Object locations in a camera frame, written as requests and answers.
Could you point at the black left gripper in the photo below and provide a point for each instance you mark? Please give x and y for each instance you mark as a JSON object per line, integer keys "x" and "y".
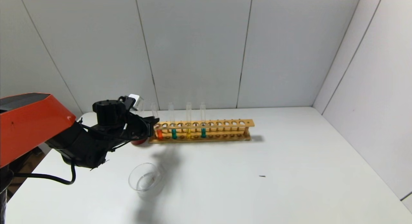
{"x": 150, "y": 124}

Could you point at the glass tube with red-orange liquid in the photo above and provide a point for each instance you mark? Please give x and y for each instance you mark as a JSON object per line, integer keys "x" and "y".
{"x": 159, "y": 134}

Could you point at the glass tube with blue-green liquid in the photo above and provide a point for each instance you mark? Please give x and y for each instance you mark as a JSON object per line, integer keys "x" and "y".
{"x": 174, "y": 134}

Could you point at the orange and black left arm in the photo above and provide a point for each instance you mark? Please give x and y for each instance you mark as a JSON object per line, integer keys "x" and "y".
{"x": 32, "y": 127}

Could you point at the glass tube with yellow liquid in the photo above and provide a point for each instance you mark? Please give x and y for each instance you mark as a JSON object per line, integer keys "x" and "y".
{"x": 188, "y": 132}

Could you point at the glass tube with teal liquid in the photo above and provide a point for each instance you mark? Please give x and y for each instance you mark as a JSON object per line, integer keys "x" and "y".
{"x": 203, "y": 133}

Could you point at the wooden test tube rack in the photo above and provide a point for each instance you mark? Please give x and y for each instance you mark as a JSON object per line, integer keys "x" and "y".
{"x": 219, "y": 124}

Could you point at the dark red plastic cup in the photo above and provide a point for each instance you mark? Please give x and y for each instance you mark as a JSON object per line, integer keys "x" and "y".
{"x": 139, "y": 141}

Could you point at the clear glass spouted dish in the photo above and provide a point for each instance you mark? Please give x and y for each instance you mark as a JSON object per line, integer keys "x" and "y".
{"x": 146, "y": 182}

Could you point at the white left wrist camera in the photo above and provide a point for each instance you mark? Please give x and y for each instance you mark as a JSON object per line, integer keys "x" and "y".
{"x": 135, "y": 101}

